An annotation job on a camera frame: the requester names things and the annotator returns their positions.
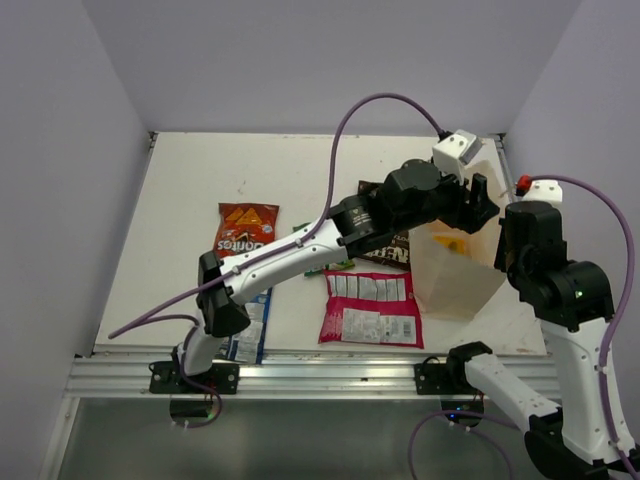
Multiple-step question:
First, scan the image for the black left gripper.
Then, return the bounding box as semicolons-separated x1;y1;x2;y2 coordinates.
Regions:
393;158;500;234

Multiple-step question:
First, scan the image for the orange Lot 100 gummy bag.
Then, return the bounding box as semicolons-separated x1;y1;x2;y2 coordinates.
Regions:
433;234;469;255

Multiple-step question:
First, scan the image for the white paper bag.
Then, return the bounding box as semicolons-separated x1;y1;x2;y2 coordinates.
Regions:
409;154;509;321

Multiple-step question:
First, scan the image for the pink snack bag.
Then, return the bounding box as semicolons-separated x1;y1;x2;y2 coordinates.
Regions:
318;271;424;349

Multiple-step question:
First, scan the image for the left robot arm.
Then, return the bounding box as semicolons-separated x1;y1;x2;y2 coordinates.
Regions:
172;159;499;393

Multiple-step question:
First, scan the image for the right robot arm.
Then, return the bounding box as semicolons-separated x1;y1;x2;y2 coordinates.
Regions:
445;201;639;479

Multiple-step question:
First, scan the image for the brown Kettle chips bag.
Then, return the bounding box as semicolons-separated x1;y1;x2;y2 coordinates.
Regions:
357;179;412;274

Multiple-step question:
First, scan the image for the green snack bag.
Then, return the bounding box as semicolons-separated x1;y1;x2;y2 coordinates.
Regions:
293;220;354;277

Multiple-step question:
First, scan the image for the red Doritos chip bag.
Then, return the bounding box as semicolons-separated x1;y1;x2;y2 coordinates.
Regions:
213;203;280;258

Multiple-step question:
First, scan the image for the blue cookie packet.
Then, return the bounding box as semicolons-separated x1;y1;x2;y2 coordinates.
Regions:
220;288;272;365

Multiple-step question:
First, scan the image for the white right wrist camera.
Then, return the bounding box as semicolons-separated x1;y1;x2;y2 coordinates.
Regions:
515;175;563;206

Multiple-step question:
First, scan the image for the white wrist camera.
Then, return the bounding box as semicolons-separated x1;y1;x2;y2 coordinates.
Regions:
432;129;484;184
515;175;563;206

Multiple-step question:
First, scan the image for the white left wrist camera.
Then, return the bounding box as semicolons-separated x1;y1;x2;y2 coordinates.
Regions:
432;129;484;184

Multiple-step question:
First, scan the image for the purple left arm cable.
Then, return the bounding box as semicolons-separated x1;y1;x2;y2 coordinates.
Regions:
107;92;451;431

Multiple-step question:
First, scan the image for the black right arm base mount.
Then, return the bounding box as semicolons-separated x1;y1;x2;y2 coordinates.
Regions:
413;356;480;396

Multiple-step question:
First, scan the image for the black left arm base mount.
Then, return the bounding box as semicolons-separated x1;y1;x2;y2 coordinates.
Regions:
148;360;240;395

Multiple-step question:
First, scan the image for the aluminium table frame rail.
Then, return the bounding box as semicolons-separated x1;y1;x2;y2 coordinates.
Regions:
38;131;616;480

